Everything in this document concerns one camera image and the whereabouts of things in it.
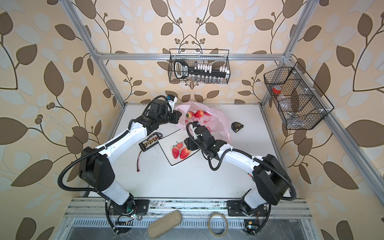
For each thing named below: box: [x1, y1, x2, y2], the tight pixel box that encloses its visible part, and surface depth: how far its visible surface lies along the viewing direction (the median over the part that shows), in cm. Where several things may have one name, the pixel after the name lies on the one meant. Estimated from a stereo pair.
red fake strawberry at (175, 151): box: [172, 145, 180, 160], surface depth 92 cm
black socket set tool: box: [174, 60, 230, 80], surface depth 84 cm
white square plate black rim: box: [157, 129, 181, 166], surface depth 98 cm
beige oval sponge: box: [147, 210, 182, 239], surface depth 69 cm
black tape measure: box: [231, 121, 244, 133], surface depth 107 cm
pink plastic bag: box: [175, 101, 232, 143], surface depth 93 cm
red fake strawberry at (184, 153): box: [179, 147, 192, 160], surface depth 91 cm
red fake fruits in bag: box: [185, 110, 212, 119], surface depth 114 cm
